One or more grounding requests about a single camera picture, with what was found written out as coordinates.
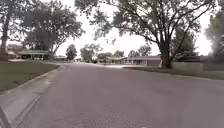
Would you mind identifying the tall tree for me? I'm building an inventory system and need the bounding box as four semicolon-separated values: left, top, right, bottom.
0;0;26;62

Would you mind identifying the low house with porch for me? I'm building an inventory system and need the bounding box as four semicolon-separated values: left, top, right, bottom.
6;49;52;61

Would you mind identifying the grass verge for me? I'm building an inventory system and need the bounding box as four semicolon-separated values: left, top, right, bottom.
123;65;224;81

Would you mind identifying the pale concrete kerb strip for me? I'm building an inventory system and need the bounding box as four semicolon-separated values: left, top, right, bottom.
0;64;68;128

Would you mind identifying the long low brick house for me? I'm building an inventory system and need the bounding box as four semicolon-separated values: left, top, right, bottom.
105;55;162;67

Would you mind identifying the grey asphalt road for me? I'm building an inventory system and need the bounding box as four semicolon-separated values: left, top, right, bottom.
15;62;224;128

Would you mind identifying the grass lawn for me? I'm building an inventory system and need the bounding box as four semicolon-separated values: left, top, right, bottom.
0;60;61;93

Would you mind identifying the dark leafy tree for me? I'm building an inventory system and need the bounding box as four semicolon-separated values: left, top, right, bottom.
169;28;200;63

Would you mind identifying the row of distant trees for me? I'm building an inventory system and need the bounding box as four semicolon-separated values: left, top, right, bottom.
65;43;153;63

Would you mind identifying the large spreading tree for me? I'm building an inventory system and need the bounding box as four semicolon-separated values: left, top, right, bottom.
20;0;86;61

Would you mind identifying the large dark-trunked tree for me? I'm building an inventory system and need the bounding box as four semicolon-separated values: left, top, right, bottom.
74;0;217;69

